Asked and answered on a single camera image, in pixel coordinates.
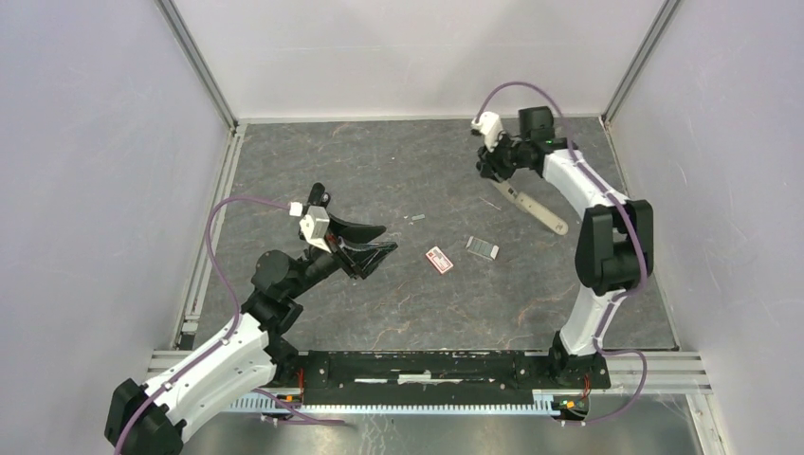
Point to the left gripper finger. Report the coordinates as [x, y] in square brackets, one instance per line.
[355, 233]
[366, 258]

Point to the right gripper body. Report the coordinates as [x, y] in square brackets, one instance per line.
[503, 160]

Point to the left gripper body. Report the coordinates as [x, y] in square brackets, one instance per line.
[330, 239]

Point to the staple tray box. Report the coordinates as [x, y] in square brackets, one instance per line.
[482, 248]

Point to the black stapler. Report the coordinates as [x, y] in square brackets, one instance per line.
[318, 196]

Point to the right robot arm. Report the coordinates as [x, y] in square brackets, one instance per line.
[613, 253]

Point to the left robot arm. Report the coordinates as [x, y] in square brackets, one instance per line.
[161, 415]

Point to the red white staple box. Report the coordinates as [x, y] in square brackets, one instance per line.
[439, 260]

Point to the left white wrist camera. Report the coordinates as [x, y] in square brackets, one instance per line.
[314, 224]

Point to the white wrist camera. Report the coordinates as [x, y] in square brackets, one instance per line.
[490, 127]
[314, 224]

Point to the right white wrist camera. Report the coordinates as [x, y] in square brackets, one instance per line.
[490, 127]

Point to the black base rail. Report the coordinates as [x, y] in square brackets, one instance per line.
[400, 378]

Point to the white cable duct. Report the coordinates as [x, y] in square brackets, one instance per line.
[536, 404]

